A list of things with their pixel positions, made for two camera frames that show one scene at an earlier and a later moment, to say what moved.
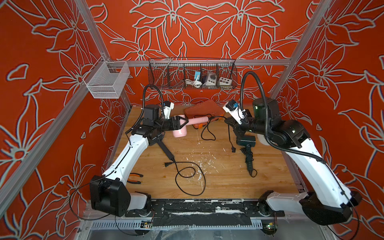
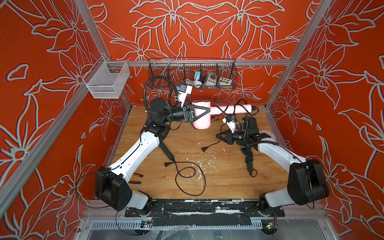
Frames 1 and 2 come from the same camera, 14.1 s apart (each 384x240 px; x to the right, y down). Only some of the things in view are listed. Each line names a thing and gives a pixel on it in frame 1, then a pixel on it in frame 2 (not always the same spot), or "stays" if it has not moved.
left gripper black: x=177 y=123 -> x=189 y=113
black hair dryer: x=157 y=138 stays
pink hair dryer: x=182 y=131 -> x=204 y=123
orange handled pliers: x=134 y=181 stays
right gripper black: x=235 y=126 -> x=229 y=138
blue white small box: x=197 y=73 stays
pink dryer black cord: x=233 y=149 -> x=205 y=149
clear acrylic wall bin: x=106 y=79 stays
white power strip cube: x=224 y=81 stays
